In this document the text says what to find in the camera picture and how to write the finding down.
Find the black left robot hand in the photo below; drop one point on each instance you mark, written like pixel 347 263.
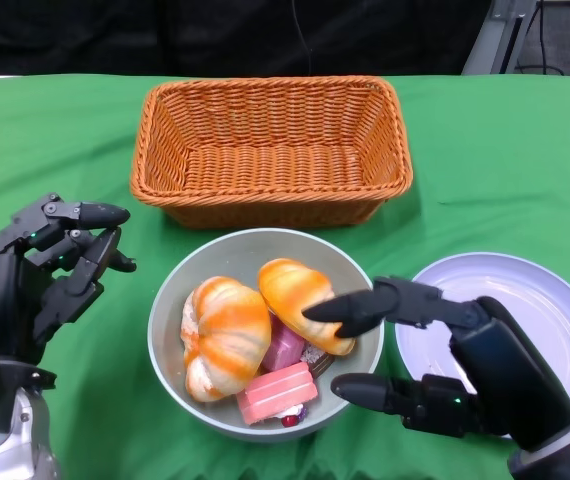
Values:
pixel 10 300

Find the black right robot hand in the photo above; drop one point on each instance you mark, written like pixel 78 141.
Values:
pixel 505 360

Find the grey-green bowl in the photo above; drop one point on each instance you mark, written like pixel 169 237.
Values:
pixel 235 255

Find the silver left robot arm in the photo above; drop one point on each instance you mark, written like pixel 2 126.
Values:
pixel 30 440

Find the lavender round plate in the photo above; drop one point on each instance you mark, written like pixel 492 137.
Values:
pixel 515 285

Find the chocolate cake with sugar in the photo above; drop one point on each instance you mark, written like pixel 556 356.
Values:
pixel 317 362

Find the small cake with red berries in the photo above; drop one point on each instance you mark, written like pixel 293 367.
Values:
pixel 292 417

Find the magenta cake block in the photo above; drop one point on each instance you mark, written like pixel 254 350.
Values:
pixel 285 347

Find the light pink striped cake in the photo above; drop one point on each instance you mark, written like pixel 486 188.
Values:
pixel 275 392

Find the orange wicker basket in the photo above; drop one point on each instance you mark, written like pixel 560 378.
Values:
pixel 275 165

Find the green tablecloth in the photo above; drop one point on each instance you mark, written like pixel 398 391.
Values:
pixel 90 125

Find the orange white striped bun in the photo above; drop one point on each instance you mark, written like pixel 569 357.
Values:
pixel 225 340

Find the black backdrop curtain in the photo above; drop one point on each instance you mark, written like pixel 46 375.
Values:
pixel 115 35

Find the grey metal stand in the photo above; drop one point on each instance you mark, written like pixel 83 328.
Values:
pixel 492 40

